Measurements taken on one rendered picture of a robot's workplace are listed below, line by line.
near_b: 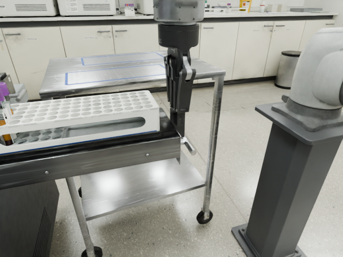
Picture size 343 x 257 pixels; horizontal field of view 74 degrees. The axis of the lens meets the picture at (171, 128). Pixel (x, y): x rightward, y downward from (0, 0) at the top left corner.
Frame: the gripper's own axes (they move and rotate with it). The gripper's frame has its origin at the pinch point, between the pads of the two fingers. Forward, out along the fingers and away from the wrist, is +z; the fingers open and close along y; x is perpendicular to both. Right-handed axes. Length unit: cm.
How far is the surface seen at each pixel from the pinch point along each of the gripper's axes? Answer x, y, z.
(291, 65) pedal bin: 218, -194, 49
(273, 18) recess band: 208, -234, -4
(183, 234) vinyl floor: 13, -27, 80
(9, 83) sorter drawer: -47, -49, 2
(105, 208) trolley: -21, -29, 52
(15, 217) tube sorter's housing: -47, -17, 35
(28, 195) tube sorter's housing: -47, -31, 38
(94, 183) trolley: -26, -46, 52
